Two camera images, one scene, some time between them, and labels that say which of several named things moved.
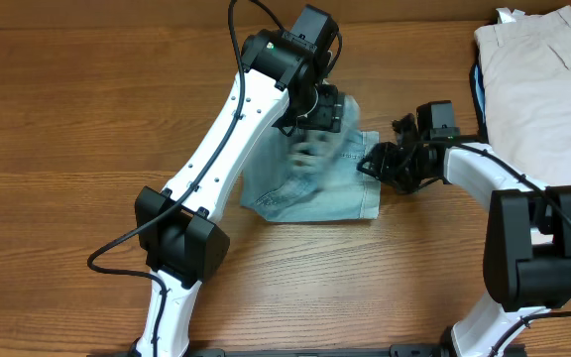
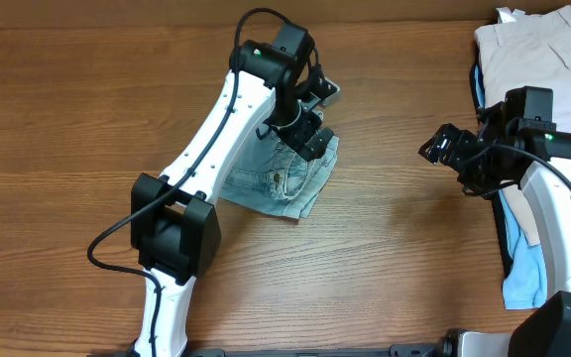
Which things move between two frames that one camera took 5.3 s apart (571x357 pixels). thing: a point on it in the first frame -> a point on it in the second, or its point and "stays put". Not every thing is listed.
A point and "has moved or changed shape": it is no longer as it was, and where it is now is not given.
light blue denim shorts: x=305 y=176 has moved or changed shape
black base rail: x=401 y=350 stays put
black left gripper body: x=327 y=113 -> x=292 y=125
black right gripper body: x=401 y=170 -> x=478 y=168
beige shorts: x=542 y=93 stays put
